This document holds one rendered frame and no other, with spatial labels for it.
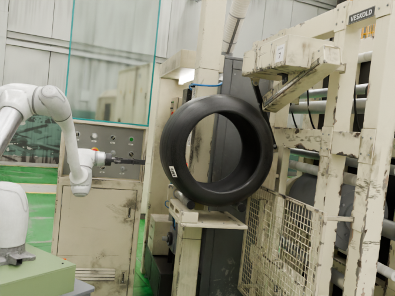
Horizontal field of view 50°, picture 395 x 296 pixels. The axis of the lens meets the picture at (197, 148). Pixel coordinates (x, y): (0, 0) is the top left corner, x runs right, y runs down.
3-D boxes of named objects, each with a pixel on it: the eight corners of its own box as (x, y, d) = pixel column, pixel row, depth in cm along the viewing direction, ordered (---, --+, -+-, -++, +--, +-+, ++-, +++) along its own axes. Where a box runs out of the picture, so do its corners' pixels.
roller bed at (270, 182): (240, 193, 278) (244, 148, 277) (260, 194, 282) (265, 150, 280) (250, 198, 259) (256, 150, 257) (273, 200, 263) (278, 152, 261)
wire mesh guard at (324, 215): (237, 288, 272) (248, 181, 268) (240, 288, 272) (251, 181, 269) (305, 370, 185) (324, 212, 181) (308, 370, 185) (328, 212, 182)
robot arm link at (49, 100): (75, 102, 207) (48, 99, 208) (64, 79, 191) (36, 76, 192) (67, 125, 201) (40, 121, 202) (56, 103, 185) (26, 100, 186)
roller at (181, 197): (173, 191, 252) (179, 188, 253) (176, 198, 253) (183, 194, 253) (185, 204, 218) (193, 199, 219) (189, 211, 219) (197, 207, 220)
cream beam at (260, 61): (240, 76, 257) (243, 51, 256) (278, 81, 263) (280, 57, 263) (284, 64, 198) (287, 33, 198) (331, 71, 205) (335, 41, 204)
